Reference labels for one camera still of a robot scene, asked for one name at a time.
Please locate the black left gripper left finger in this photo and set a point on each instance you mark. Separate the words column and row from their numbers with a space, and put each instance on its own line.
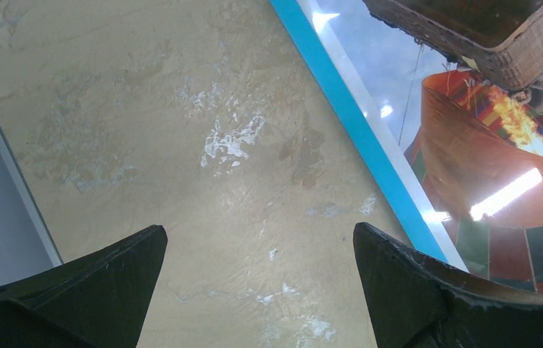
column 99, row 300

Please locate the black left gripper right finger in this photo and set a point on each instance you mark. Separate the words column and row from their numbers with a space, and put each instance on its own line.
column 415, row 300

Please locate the hot air balloon photo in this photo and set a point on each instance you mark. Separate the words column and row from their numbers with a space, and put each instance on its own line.
column 459, row 84

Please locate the blue wooden picture frame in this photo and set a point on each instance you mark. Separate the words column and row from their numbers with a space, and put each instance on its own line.
column 354, row 108

